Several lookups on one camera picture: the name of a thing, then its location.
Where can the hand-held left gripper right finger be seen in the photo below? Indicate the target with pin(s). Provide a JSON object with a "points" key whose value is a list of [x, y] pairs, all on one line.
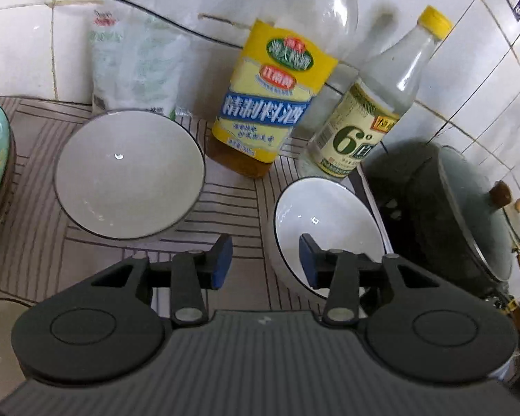
{"points": [[308, 264]]}

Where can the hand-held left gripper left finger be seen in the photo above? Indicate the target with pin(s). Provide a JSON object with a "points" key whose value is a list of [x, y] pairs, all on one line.
{"points": [[221, 264]]}

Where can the white bowl with dark rim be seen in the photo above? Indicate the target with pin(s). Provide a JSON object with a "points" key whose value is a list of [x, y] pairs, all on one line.
{"points": [[329, 208], [130, 173]]}

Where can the striped tablecloth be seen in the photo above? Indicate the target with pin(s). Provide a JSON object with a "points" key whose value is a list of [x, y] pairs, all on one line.
{"points": [[234, 208]]}

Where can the black wok with glass lid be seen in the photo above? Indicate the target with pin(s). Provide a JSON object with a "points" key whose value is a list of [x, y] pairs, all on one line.
{"points": [[429, 208]]}

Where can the clear vinegar bottle yellow cap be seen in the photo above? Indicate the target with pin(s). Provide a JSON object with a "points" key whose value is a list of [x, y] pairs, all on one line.
{"points": [[355, 138]]}

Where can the cooking wine bottle yellow label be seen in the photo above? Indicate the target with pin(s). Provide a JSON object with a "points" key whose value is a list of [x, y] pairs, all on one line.
{"points": [[260, 112]]}

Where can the clear plastic bag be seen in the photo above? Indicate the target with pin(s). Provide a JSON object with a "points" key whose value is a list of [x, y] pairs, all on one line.
{"points": [[156, 69]]}

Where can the white seasoning bag red logo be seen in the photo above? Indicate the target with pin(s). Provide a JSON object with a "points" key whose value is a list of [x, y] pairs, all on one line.
{"points": [[108, 60]]}

